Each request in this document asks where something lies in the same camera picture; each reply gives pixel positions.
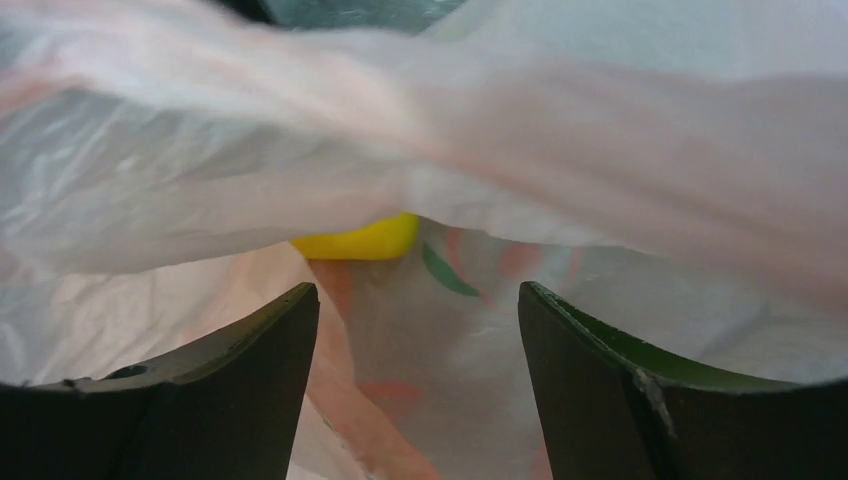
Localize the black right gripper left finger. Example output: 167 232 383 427
1 283 320 479

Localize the yellow fake lemon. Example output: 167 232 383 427
290 213 420 261

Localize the pink plastic bag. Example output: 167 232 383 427
1 1 847 479

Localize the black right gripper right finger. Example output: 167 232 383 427
518 282 847 479

